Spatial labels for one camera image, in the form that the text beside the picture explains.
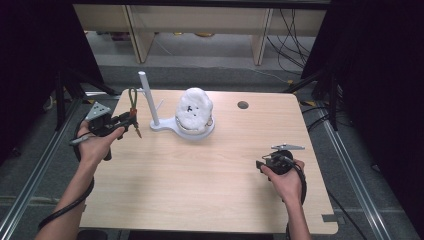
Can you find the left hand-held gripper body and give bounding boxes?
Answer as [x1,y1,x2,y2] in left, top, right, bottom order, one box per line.
[84,101,122,162]

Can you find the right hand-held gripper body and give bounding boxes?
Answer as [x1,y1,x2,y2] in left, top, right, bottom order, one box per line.
[262,143,306,176]

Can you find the green and orange keychain strap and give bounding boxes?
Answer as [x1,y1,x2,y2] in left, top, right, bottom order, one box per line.
[127,86,143,140]

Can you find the white pole stand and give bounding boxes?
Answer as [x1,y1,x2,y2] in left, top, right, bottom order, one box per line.
[137,70,216,141]

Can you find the white fluffy plush toy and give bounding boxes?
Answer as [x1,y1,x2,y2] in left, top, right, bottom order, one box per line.
[174,86,215,132]

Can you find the person's left hand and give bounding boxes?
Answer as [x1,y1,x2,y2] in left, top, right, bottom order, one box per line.
[76,119,126,167]

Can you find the person's right hand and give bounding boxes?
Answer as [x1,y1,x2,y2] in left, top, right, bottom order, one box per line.
[260,158,306,207]

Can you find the black metal stand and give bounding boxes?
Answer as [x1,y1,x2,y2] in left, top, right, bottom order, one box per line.
[54,66,118,132]
[282,66,342,132]

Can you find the grey tape piece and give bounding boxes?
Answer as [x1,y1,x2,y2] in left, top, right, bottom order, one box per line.
[321,213,346,224]

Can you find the light wooden shelf unit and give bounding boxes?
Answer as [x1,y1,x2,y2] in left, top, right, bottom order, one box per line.
[73,3,328,66]

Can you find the grey wrist strap loop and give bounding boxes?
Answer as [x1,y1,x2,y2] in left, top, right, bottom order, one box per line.
[68,134,92,147]

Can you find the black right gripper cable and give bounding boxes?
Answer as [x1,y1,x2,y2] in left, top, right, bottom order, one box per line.
[280,155,308,240]

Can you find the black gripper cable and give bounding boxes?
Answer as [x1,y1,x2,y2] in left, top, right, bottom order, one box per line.
[37,116,96,232]
[280,155,308,240]

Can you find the black floor cables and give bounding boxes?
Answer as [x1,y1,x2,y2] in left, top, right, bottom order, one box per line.
[300,105,335,133]

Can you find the aluminium floor rail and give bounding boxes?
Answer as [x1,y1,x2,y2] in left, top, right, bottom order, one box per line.
[0,95,84,240]
[318,108,395,240]

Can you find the thin black floor cable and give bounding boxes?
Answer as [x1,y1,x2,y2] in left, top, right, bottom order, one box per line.
[325,189,362,240]

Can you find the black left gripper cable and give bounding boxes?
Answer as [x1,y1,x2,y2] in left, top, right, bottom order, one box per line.
[37,116,96,232]

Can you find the white floor cable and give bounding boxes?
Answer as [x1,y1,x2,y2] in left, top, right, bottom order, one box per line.
[246,65,292,85]

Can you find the bundle of black hanging cables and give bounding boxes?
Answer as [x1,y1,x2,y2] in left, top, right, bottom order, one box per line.
[265,8,315,77]

